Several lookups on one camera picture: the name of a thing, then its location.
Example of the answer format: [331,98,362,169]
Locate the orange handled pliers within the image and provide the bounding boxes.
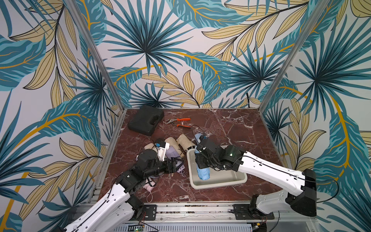
[166,118,191,129]

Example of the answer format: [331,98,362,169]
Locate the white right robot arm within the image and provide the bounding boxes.
[195,136,317,217]

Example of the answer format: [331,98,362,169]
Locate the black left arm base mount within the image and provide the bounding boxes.
[125,195,157,221]

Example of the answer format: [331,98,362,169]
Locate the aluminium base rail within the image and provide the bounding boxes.
[145,201,321,232]

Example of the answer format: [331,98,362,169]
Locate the beige folded umbrella middle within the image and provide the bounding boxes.
[165,137,185,158]

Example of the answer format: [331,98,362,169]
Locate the light blue folded umbrella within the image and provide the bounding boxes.
[194,133,207,145]

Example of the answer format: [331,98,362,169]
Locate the aluminium frame post left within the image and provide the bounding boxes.
[65,0,125,112]

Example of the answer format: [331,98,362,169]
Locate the pink folded umbrella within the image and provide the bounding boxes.
[143,183,154,192]

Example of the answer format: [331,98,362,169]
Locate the aluminium frame post right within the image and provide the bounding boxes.
[259,0,329,113]

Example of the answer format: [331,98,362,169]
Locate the beige folded umbrella by box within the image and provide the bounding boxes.
[176,134,196,152]

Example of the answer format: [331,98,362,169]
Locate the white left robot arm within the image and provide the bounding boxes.
[63,149,184,232]

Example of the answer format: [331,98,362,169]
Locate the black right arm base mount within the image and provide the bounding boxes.
[230,194,274,221]

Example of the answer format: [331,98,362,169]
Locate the beige plastic storage box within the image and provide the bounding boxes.
[186,148,248,190]

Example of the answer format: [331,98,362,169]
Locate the aluminium frame post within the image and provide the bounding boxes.
[65,0,125,112]
[259,0,329,113]

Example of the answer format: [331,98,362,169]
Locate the beige umbrella with black strap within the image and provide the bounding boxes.
[144,143,157,151]

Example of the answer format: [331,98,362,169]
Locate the lilac umbrella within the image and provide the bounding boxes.
[165,146,185,173]

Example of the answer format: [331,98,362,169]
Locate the black plastic tool case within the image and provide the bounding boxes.
[128,105,164,136]

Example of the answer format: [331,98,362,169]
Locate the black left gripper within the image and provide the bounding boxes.
[145,157,186,179]

